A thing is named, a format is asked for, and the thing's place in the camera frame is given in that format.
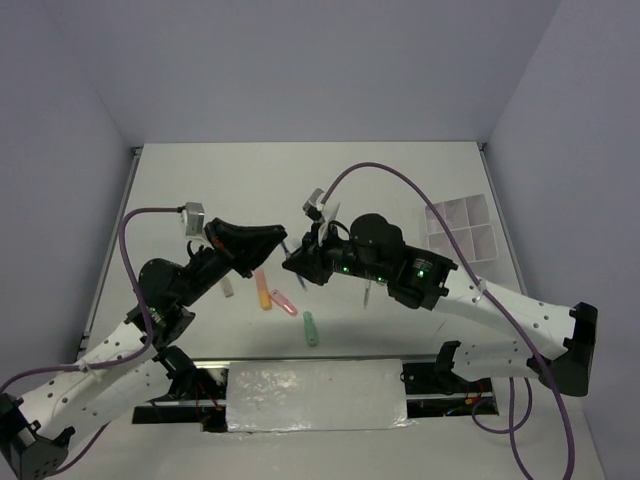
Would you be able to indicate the blue pen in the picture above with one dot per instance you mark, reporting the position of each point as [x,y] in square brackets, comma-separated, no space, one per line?
[287,254]

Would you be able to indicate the white compartment organizer tray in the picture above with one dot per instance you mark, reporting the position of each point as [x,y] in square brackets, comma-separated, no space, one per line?
[469,221]

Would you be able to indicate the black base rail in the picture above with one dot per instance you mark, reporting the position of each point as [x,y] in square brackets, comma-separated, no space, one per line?
[428,395]

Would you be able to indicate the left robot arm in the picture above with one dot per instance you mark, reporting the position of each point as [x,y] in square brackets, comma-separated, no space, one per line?
[138,362]

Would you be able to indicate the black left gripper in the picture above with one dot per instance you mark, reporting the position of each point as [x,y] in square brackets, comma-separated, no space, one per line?
[235,245]

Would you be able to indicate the pink utility knife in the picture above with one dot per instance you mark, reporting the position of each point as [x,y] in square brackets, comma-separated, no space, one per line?
[283,302]

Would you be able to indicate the orange pink highlighter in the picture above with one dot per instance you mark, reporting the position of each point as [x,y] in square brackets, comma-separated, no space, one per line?
[262,289]

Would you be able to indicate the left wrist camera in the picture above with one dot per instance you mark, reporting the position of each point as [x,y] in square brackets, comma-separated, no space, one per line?
[193,219]

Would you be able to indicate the green pen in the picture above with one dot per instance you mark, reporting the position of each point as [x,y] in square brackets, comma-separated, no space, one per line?
[367,293]

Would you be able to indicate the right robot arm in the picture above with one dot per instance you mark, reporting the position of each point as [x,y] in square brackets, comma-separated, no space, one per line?
[552,343]

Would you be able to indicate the green correction tape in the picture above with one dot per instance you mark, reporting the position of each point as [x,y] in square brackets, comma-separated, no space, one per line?
[310,330]

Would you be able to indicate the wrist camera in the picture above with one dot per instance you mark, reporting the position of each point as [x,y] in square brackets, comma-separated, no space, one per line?
[321,214]
[193,219]

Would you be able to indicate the silver foil panel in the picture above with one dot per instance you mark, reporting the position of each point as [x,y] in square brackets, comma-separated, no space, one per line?
[324,395]

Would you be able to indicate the beige eraser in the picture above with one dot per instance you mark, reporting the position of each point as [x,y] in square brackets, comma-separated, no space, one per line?
[226,287]

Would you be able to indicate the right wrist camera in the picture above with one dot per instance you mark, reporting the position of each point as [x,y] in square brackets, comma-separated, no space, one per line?
[321,214]

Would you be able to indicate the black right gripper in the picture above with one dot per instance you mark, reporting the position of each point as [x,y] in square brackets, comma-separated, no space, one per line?
[309,260]

